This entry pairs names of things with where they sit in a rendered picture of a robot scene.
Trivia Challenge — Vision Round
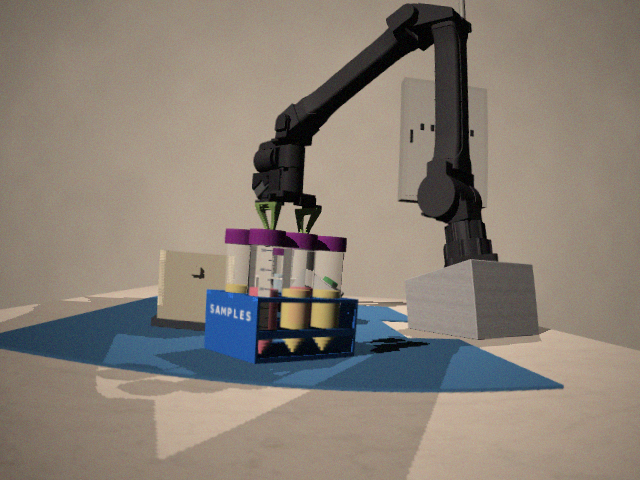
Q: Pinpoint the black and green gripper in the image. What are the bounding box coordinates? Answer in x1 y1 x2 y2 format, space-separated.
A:
255 167 322 234

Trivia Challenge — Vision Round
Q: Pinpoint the blue sample rack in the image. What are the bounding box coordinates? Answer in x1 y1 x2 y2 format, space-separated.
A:
204 289 358 364

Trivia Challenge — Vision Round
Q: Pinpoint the blue bench mat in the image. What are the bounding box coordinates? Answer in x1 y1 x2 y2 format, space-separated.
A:
0 296 564 392

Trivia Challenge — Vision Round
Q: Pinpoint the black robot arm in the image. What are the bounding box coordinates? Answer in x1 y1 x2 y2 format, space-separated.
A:
252 3 498 268

